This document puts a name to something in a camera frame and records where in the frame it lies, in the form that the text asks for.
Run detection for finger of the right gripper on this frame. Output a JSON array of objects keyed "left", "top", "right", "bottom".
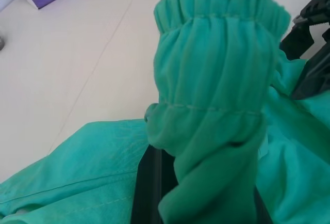
[
  {"left": 279, "top": 22, "right": 316, "bottom": 60},
  {"left": 290, "top": 42, "right": 330, "bottom": 101}
]

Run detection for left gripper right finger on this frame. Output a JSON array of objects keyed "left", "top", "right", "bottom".
[{"left": 253, "top": 189, "right": 271, "bottom": 224}]

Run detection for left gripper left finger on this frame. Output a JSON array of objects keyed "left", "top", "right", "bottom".
[{"left": 130, "top": 143, "right": 179, "bottom": 224}]

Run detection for teal green fabric garment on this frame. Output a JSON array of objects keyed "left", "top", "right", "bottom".
[{"left": 0, "top": 0, "right": 330, "bottom": 224}]

